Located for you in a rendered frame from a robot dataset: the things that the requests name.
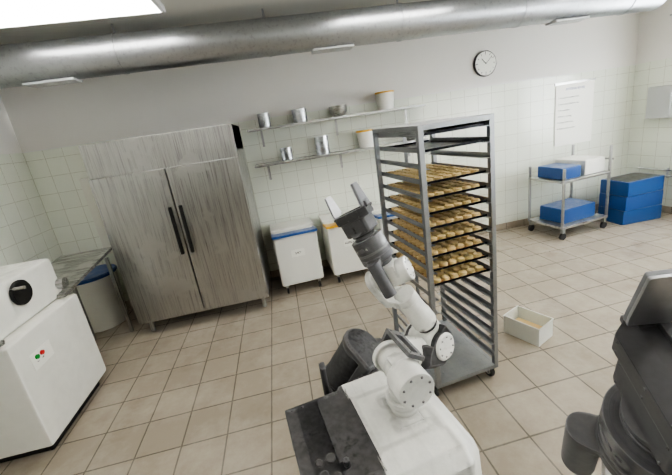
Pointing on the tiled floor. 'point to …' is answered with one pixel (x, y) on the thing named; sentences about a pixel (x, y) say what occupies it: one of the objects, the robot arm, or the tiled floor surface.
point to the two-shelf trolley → (570, 197)
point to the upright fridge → (180, 220)
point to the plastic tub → (528, 325)
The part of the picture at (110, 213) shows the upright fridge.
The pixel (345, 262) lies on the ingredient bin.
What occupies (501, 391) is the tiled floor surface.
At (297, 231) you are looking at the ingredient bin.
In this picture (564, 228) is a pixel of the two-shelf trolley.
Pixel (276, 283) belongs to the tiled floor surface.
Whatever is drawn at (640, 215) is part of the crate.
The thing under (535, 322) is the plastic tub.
